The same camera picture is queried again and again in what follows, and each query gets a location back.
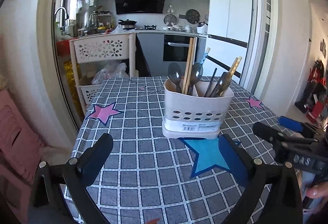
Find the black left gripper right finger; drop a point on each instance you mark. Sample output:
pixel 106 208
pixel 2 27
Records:
pixel 283 204

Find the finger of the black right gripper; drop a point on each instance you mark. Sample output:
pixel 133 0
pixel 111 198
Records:
pixel 304 128
pixel 270 134

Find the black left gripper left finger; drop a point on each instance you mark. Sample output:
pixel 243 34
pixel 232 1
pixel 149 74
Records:
pixel 47 203

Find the speckled wooden chopstick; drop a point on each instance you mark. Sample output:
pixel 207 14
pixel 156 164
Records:
pixel 235 65

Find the black chopstick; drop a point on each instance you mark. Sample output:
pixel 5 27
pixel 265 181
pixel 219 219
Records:
pixel 210 81

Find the plain wooden chopstick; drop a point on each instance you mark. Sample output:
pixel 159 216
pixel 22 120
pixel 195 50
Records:
pixel 185 81
pixel 192 58

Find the grey translucent spoon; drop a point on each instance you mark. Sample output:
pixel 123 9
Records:
pixel 175 74

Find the chrome kitchen faucet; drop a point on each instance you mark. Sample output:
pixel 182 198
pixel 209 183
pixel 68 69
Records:
pixel 61 16

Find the operator hand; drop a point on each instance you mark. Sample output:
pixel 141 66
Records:
pixel 316 192

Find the pink plastic stool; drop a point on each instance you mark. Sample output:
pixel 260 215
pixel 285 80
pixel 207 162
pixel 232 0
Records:
pixel 20 156

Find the grey checked star tablecloth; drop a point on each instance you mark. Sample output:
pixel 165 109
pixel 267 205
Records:
pixel 148 177

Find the beige plastic utensil holder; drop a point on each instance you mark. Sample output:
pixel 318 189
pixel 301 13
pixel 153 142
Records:
pixel 194 116

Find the blue patterned chopstick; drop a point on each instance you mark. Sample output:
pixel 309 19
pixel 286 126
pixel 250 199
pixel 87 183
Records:
pixel 205 56

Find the clear plastic bag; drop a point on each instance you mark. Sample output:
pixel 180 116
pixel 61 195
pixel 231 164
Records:
pixel 112 69

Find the beige perforated storage rack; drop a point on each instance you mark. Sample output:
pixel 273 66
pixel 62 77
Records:
pixel 96 48

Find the black built-in oven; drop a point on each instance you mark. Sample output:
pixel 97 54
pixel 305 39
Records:
pixel 175 48

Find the white refrigerator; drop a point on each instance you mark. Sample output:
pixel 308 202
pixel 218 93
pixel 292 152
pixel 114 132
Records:
pixel 229 24

